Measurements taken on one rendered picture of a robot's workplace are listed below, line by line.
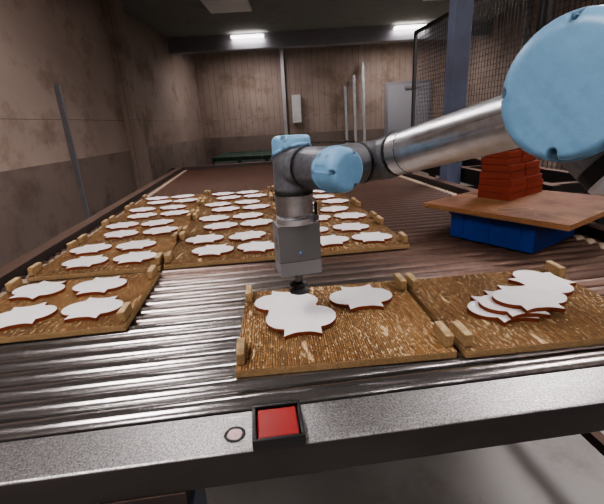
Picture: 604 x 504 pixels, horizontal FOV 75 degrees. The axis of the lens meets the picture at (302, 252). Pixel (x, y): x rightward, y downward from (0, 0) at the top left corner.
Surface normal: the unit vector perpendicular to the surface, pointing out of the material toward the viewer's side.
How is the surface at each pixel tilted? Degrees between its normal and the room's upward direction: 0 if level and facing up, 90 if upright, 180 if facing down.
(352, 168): 90
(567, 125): 86
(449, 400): 0
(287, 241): 90
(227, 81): 90
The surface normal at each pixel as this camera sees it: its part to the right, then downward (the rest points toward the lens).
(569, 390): -0.05, -0.95
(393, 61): 0.00, 0.31
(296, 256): 0.25, 0.29
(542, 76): -0.85, 0.14
